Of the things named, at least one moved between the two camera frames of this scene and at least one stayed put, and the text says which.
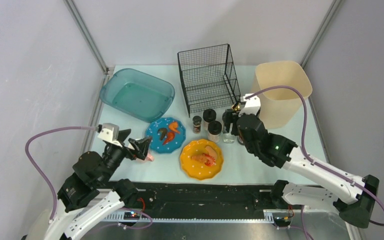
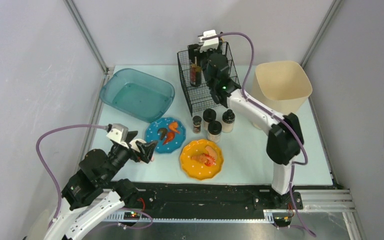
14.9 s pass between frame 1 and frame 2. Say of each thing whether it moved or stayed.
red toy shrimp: stayed
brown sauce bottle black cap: moved
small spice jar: stayed
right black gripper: moved
